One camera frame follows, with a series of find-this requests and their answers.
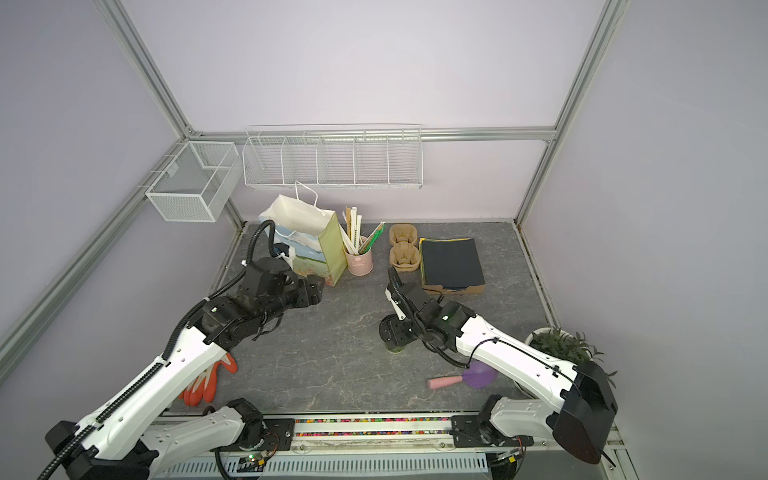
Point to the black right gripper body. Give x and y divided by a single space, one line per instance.
403 331

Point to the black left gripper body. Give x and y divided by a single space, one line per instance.
300 294

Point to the landscape printed paper bag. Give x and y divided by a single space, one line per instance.
313 234

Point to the brown pulp cup carrier stack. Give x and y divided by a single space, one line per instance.
404 253

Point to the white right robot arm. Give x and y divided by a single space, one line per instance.
579 402

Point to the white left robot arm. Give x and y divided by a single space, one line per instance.
113 442

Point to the pink straw holder cup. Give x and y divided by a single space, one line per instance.
359 265

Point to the orange red scissors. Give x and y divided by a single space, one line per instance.
204 387

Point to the potted green plant white pot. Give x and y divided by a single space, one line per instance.
558 343

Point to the purple scoop with pink handle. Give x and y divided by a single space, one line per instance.
477 376

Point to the white mesh wall basket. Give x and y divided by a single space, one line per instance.
197 182

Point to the white wire wall shelf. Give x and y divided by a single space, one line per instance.
388 155

